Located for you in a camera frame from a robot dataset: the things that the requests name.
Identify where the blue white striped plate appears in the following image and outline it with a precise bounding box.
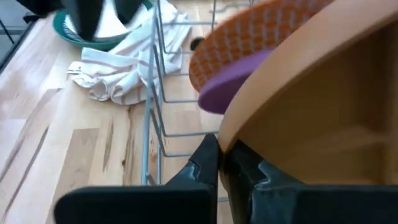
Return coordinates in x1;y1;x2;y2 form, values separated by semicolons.
63;0;149;40

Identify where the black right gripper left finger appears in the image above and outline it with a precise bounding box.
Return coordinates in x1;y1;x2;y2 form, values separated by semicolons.
53;133;223;224

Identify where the large teal plate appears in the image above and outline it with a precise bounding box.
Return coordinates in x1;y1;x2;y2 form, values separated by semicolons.
52;0;155;52

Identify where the tan plate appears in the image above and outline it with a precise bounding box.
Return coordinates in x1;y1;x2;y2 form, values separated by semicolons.
217;0;398;186

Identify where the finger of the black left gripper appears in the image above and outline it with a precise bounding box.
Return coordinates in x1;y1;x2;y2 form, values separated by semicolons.
113;0;146;25
60;0;105;42

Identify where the grey wire dish rack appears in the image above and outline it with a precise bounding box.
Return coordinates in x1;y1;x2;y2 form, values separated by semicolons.
141;0;259;203

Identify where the white striped dish towel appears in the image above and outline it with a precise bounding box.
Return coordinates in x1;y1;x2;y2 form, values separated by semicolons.
67;0;193;106

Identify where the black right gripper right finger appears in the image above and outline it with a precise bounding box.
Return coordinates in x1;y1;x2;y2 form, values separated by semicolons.
221;139;398;224

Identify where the purple plate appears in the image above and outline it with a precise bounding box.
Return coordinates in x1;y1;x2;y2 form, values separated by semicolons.
197;48;276;115

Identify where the white paper price tag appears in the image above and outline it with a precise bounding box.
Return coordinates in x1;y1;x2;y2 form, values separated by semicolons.
66;61;82;75

